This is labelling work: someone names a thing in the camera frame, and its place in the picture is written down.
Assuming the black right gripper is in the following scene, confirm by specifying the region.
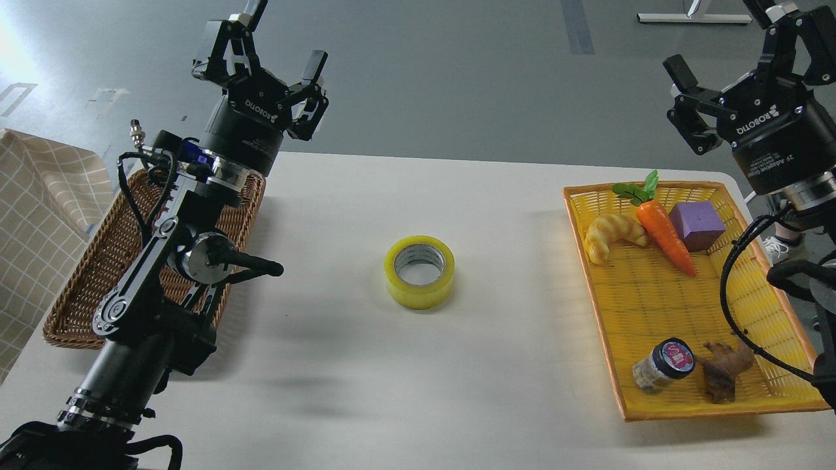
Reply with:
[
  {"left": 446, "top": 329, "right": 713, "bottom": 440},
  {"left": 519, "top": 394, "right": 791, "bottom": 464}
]
[{"left": 662, "top": 1, "right": 835, "bottom": 195}]

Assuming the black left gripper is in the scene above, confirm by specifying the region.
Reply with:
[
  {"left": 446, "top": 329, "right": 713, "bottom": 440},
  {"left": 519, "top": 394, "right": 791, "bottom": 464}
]
[{"left": 192, "top": 1, "right": 329, "bottom": 178}]

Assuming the yellow tape roll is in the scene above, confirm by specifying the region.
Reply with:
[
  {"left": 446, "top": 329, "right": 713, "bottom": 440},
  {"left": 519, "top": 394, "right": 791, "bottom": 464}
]
[{"left": 384, "top": 235, "right": 456, "bottom": 310}]

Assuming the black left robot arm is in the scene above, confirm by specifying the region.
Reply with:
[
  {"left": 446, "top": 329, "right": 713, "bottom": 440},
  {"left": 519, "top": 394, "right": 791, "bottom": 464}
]
[{"left": 2, "top": 1, "right": 329, "bottom": 469}]

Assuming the white stand base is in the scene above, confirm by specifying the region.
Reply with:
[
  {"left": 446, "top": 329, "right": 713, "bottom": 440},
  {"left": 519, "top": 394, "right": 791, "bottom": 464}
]
[{"left": 636, "top": 1, "right": 753, "bottom": 25}]

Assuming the purple cube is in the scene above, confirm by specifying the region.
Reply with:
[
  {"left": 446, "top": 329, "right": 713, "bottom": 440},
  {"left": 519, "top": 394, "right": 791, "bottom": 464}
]
[{"left": 669, "top": 200, "right": 726, "bottom": 253}]

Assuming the toy carrot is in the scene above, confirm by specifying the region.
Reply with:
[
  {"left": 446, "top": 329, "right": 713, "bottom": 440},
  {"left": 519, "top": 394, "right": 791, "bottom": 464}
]
[{"left": 611, "top": 170, "right": 698, "bottom": 277}]

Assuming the brown wicker basket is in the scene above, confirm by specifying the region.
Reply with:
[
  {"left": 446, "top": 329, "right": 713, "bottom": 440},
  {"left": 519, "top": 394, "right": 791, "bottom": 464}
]
[{"left": 42, "top": 166, "right": 266, "bottom": 352}]

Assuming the toy croissant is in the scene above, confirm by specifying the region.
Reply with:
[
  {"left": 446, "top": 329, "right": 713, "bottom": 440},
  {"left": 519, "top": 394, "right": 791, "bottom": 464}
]
[{"left": 583, "top": 213, "right": 650, "bottom": 265}]

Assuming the beige checkered cloth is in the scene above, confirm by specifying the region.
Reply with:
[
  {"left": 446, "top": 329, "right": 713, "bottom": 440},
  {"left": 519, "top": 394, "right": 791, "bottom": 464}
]
[{"left": 1, "top": 129, "right": 114, "bottom": 380}]

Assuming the yellow plastic basket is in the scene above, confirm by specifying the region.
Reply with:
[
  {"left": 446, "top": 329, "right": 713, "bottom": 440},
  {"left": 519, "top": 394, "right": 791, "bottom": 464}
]
[{"left": 562, "top": 181, "right": 828, "bottom": 422}]

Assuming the brown toy animal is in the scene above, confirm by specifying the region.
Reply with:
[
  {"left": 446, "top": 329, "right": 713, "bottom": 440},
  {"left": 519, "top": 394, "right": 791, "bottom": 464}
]
[{"left": 696, "top": 337, "right": 755, "bottom": 404}]

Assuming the small jar blue lid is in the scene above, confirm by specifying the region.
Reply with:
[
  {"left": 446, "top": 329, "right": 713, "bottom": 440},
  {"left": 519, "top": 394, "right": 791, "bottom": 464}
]
[{"left": 632, "top": 337, "right": 696, "bottom": 394}]

